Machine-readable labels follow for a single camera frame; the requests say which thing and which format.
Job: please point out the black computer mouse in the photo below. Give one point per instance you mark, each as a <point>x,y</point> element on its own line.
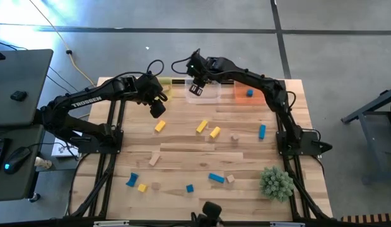
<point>16,159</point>

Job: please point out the white paper sheet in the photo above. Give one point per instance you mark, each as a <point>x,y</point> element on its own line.
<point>61,149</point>

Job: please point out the blue long block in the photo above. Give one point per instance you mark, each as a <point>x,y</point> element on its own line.
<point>262,131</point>
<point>216,178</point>

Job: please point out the orange translucent plastic bin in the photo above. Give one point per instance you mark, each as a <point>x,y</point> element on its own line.
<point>246,100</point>

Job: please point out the clear plastic bin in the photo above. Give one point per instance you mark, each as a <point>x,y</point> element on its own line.
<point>211,94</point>

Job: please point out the yellow long block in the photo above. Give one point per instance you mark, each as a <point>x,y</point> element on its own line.
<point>201,126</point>

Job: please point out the blue arch block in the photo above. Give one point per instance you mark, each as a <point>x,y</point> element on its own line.
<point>132,179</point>

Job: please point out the yellow translucent plastic bin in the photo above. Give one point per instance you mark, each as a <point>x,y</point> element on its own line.
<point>166,80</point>

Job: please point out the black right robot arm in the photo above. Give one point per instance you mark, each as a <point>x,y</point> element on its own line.
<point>261,83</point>

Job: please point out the white bracket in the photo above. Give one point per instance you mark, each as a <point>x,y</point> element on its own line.
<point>287,224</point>
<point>111,223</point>

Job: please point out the blue cube block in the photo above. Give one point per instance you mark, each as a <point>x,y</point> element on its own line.
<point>190,188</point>
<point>249,92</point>

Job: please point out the dark grey desk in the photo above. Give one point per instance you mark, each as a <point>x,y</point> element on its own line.
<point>19,183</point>
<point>22,82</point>

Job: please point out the yellow cylinder block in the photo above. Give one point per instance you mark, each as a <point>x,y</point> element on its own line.
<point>215,132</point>

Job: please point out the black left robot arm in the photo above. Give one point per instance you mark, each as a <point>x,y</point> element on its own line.
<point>85,101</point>

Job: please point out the black and tan striped object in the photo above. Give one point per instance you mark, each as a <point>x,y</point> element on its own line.
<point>369,218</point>

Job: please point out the small black device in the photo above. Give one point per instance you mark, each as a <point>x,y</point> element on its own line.
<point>18,95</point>

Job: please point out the grey metal cart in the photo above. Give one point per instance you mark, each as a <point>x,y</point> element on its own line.
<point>369,106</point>

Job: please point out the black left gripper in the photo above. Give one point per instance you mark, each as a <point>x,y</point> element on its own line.
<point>148,88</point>

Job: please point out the green artificial plant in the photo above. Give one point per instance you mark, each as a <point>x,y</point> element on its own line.
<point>276,183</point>

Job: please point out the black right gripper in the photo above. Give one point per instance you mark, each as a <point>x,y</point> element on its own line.
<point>200,67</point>

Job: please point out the natural wood cube block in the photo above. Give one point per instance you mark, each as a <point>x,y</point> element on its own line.
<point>155,185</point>
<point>235,136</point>
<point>230,178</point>

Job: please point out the yellow cube block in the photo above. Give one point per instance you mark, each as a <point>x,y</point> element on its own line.
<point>142,188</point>

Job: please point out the small white object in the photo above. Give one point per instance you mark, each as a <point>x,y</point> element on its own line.
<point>43,163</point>

